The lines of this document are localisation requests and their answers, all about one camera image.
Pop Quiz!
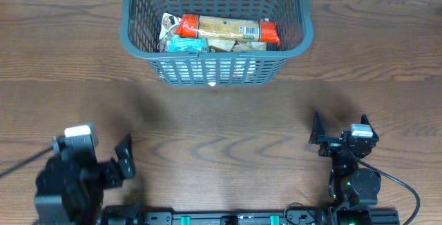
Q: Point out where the small teal snack packet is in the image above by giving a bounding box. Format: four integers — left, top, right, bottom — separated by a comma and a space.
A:
169, 35, 210, 52

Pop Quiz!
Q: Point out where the grey plastic basket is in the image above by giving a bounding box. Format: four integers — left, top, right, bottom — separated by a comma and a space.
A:
120, 0, 314, 86

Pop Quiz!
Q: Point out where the beige snack bag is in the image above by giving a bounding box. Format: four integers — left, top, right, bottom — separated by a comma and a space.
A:
207, 39, 236, 52
157, 12, 181, 52
232, 41, 267, 52

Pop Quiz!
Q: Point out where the white patterned carton box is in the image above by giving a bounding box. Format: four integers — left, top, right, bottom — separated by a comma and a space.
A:
153, 59, 260, 87

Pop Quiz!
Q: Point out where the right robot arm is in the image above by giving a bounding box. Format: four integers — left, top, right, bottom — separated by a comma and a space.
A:
309, 112, 381, 225

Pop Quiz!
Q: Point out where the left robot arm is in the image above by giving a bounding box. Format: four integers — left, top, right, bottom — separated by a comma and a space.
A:
34, 124, 136, 224

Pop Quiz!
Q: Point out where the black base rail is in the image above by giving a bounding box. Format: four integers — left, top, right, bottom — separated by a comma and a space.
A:
94, 204, 400, 225

